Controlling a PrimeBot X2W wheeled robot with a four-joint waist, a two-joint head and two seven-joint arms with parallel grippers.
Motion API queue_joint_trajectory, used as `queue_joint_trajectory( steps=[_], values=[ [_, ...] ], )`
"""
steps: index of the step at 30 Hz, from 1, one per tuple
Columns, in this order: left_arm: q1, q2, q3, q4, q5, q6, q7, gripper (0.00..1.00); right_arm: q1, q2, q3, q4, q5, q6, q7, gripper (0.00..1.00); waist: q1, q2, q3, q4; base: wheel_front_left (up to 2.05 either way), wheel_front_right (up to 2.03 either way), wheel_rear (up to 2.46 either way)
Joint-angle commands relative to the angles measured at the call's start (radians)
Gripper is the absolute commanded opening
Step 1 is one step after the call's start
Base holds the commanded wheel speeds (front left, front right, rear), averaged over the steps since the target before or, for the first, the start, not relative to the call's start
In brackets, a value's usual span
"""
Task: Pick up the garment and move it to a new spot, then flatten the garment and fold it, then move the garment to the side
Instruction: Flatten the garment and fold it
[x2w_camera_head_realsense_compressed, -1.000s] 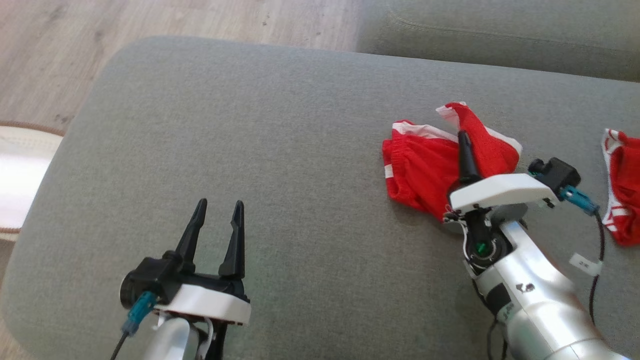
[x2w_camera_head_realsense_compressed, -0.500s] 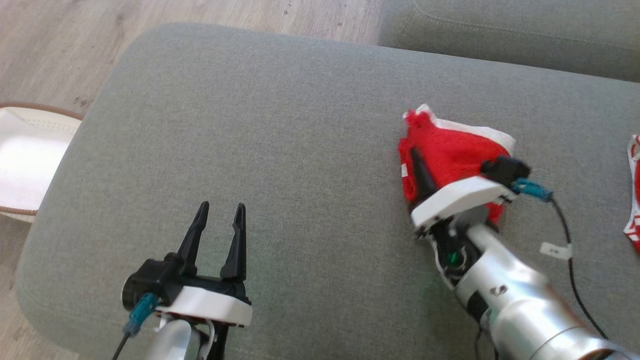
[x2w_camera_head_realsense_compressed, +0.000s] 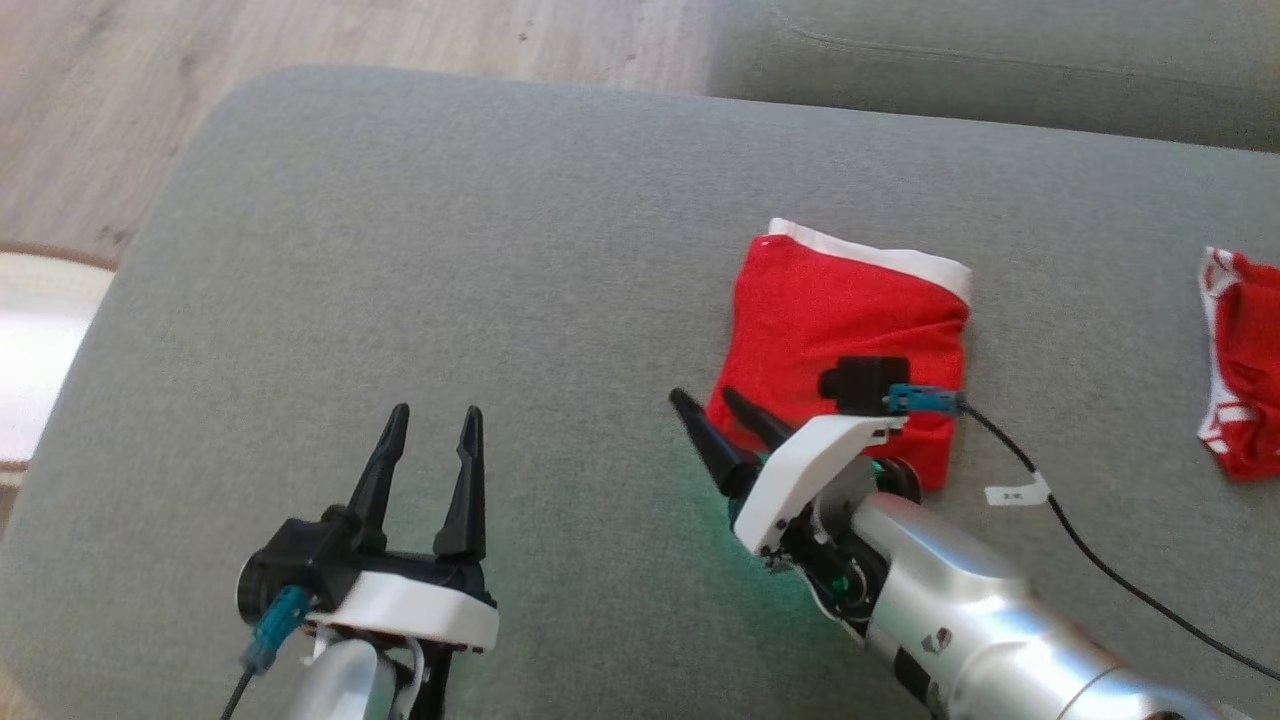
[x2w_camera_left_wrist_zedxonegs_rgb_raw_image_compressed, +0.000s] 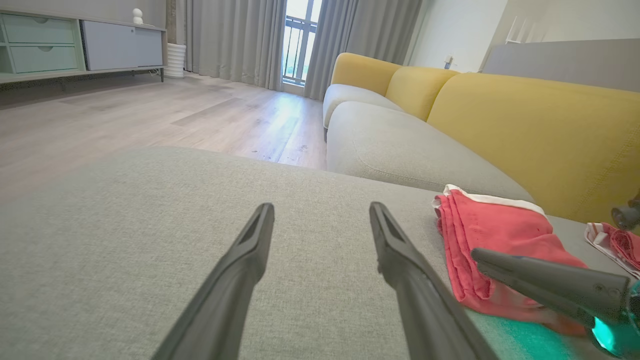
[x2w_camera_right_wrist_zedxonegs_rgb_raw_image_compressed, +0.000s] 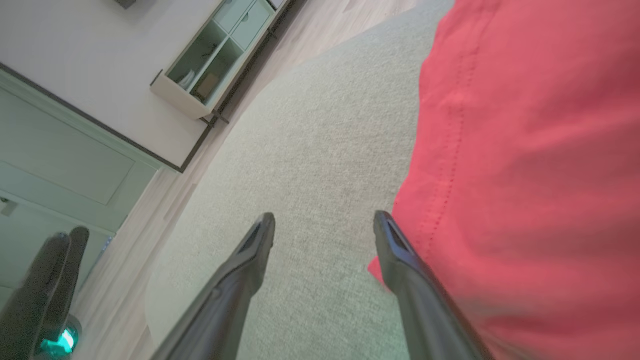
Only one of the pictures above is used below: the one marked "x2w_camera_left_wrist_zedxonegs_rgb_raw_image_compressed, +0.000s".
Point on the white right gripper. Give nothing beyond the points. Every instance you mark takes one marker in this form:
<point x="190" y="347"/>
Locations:
<point x="620" y="325"/>

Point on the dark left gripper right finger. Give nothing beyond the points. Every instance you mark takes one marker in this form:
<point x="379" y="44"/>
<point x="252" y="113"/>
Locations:
<point x="425" y="315"/>

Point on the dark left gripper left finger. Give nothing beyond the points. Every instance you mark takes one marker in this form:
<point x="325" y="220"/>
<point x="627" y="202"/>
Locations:
<point x="220" y="310"/>

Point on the red jersey with number print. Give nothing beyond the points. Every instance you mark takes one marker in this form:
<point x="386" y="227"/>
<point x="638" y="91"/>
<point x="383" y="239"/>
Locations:
<point x="620" y="245"/>

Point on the red shorts with white stripe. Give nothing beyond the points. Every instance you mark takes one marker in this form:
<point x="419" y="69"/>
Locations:
<point x="495" y="235"/>

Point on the wide yellow sofa back cushion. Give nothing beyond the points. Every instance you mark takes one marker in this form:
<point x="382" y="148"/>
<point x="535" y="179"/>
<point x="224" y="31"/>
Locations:
<point x="540" y="140"/>

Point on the large grey sofa seat cushion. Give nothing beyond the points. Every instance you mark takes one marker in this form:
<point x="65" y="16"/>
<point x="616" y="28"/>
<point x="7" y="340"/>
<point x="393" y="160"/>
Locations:
<point x="400" y="150"/>

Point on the grey upholstered panel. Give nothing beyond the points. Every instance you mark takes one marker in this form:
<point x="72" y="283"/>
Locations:
<point x="565" y="62"/>

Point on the small grey sofa seat cushion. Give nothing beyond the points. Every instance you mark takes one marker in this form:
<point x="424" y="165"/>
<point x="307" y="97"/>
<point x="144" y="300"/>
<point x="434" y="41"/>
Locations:
<point x="350" y="97"/>

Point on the white ribbed floor vase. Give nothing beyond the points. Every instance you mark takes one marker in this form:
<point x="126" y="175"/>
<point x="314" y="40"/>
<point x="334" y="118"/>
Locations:
<point x="175" y="61"/>

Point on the white slatted rack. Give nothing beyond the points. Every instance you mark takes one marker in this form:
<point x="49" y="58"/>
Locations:
<point x="525" y="31"/>

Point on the low wooden media cabinet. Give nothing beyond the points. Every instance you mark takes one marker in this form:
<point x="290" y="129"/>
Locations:
<point x="120" y="72"/>

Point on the grey curtain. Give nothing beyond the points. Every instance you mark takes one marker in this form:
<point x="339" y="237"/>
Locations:
<point x="235" y="40"/>
<point x="360" y="30"/>

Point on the glass balcony door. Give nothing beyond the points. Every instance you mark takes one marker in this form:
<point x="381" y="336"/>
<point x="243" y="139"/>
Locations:
<point x="300" y="45"/>

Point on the white cabinet sliding door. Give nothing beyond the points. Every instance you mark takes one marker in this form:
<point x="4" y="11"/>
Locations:
<point x="120" y="46"/>

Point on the small white figurine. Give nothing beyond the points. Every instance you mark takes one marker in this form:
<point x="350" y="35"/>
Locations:
<point x="137" y="16"/>

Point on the pale green cabinet drawer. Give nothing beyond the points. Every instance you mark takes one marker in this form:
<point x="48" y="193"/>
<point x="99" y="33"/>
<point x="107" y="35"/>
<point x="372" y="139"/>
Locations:
<point x="37" y="29"/>
<point x="45" y="59"/>

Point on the white wall plug adapter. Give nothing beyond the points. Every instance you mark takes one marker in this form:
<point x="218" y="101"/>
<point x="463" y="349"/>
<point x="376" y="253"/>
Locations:
<point x="448" y="62"/>

